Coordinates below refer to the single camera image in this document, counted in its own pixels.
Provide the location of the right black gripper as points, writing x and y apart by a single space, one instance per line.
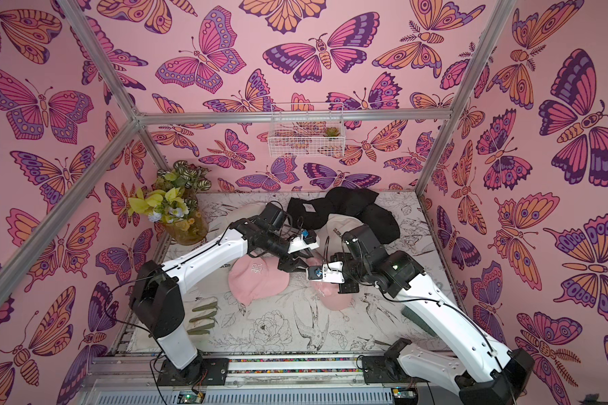
338 261

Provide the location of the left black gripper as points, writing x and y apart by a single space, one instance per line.
289 265

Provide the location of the pink cap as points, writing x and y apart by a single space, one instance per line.
328 294
253 279

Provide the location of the white colorado cap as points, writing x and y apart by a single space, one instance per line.
244 212
336 226
223 271

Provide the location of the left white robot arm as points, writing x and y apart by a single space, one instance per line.
158 290

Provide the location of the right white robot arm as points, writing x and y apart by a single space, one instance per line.
480 369

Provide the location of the black cap left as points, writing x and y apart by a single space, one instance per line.
309 214

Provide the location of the black cap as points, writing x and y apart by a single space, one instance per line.
309 214
382 223
350 202

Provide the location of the green dustpan brush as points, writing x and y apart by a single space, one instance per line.
412 317

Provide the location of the black cap right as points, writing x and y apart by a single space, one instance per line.
382 223

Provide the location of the black cap back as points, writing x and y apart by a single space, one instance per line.
350 202

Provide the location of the amber vase with flowers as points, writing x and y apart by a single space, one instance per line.
172 203

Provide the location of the small green succulent plant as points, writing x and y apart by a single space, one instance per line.
332 132

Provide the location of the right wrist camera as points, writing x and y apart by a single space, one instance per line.
315 273

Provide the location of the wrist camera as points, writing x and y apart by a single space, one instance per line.
309 237
315 273

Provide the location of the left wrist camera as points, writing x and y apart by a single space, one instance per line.
309 237

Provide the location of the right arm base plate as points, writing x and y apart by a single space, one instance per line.
384 368

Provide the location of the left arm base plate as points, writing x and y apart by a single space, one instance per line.
201 372

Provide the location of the white wire basket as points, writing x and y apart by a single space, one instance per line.
297 129

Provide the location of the aluminium front rail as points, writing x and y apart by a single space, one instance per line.
254 371

